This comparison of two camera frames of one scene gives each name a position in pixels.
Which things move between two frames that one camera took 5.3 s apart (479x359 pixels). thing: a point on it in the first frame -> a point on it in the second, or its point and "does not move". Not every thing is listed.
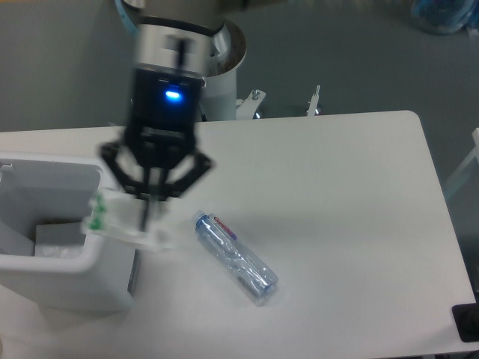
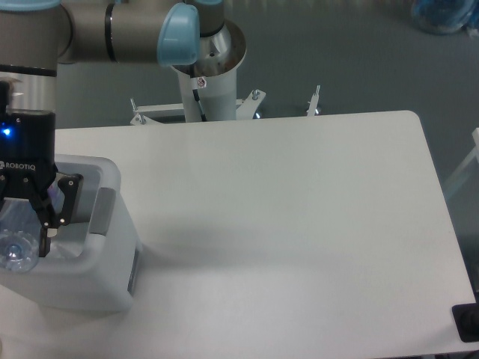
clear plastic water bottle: [254, 276] -> [20, 229]
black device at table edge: [466, 318] does not move
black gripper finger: [198, 165] -> [46, 215]
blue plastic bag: [442, 17] does not move
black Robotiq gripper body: [167, 111] -> [28, 149]
